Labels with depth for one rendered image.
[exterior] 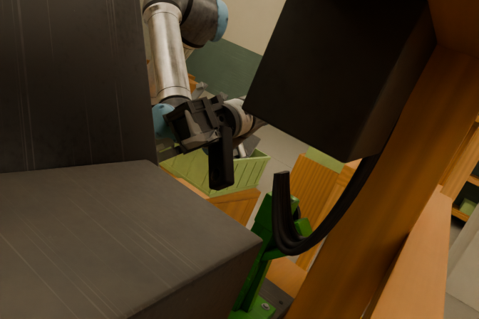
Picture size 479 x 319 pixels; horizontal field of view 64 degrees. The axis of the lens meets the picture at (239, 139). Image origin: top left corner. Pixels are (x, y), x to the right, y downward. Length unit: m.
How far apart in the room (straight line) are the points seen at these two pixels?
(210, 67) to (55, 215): 8.77
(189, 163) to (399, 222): 1.15
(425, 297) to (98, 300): 0.27
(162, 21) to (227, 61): 7.91
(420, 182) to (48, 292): 0.43
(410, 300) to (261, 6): 8.46
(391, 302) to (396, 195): 0.23
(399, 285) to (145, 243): 0.22
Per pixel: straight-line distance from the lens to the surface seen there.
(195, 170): 1.58
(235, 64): 8.73
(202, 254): 0.34
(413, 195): 0.54
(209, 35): 1.11
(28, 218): 0.32
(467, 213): 7.17
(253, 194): 1.82
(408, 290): 0.39
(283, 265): 1.16
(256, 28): 8.65
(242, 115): 0.74
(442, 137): 0.54
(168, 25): 0.95
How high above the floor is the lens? 1.42
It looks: 14 degrees down
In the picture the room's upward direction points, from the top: 23 degrees clockwise
